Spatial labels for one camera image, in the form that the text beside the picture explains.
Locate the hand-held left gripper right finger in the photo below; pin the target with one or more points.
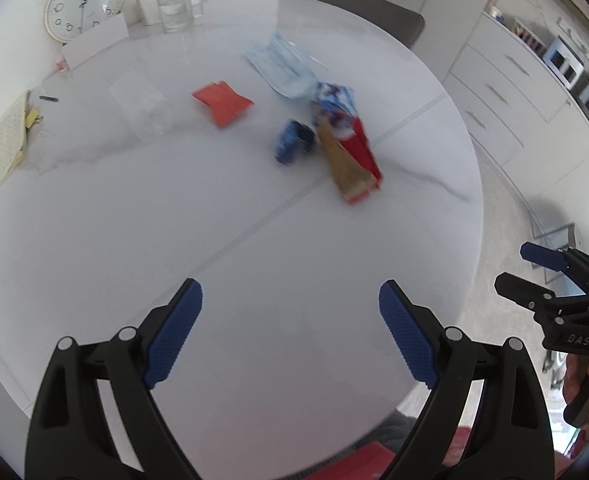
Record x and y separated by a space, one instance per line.
407 335

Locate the red bin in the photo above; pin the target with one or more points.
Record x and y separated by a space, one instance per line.
354 462

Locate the blue printed small box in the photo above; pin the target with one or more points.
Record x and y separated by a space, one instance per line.
334 100

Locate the clear glass mug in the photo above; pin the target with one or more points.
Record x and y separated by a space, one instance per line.
174 10

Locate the black pen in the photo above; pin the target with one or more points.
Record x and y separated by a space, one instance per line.
48 98

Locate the red torn carton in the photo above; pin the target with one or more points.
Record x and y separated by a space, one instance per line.
354 170

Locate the white card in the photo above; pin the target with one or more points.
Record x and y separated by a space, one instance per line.
97 40

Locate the red paper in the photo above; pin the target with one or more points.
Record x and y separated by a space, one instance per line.
222 102

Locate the blue face mask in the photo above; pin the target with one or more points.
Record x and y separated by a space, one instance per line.
282 67

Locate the grey chair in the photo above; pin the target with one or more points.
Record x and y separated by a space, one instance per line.
374 15

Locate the round white wall clock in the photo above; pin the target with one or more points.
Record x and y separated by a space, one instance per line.
82 2

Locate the silver microwave oven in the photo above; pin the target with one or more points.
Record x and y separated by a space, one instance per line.
564 62

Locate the person's right hand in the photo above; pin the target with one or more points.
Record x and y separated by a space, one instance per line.
572 380

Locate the white tall cabinet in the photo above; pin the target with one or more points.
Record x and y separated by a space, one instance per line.
459 0

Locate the white drawer cabinet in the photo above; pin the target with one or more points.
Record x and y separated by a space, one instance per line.
504 80

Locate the yellow sticky notes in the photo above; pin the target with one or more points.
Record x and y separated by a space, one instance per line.
32 117

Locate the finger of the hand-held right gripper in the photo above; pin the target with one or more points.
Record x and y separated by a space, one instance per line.
519 289
539 255

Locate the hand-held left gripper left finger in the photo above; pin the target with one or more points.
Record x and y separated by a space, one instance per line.
174 335

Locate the person's grey trousers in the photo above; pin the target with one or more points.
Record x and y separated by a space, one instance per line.
397 422

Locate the clear plastic wrapper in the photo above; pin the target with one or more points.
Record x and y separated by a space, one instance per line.
139 105

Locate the blue wrapper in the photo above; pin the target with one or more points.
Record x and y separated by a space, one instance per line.
292 142

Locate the metal floor frame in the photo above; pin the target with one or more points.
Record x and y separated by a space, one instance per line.
557 232

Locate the row of small jars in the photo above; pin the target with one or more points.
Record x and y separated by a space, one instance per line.
527 35

